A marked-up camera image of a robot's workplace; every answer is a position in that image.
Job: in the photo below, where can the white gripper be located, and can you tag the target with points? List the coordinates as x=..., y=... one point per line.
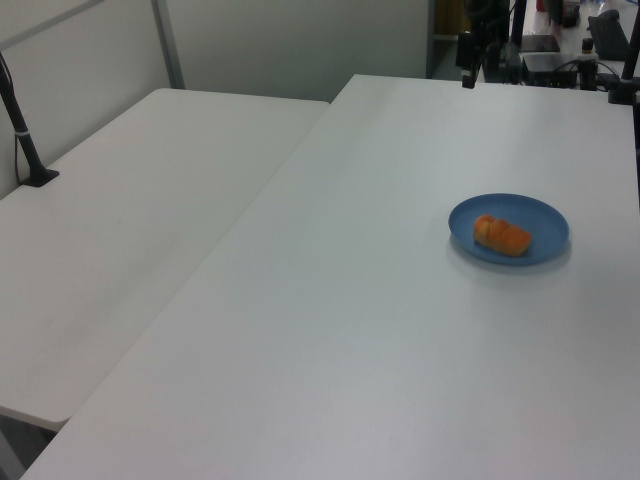
x=466, y=50

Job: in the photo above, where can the orange bread roll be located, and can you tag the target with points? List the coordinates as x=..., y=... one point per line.
x=500, y=237

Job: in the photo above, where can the black straight stand pole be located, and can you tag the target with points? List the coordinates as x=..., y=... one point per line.
x=517, y=30

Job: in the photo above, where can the black electronics box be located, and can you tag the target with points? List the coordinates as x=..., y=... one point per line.
x=547, y=70

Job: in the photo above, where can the dark flat tablet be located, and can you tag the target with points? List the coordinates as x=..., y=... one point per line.
x=540, y=43

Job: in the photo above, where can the black emergency stop button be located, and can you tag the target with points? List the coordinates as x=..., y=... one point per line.
x=588, y=60

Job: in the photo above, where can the black office chair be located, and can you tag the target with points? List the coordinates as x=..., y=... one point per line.
x=607, y=35

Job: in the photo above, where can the black table clamp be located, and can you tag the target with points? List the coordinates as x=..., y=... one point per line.
x=627, y=70

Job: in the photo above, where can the blue round plate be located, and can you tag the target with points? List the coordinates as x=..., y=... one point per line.
x=545, y=225

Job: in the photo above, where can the white side table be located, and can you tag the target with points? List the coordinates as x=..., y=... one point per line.
x=125, y=225

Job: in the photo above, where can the grey partition frame post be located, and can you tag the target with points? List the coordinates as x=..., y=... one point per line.
x=169, y=45

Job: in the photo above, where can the black camera pole with base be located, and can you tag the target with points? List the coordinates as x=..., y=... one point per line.
x=20, y=135

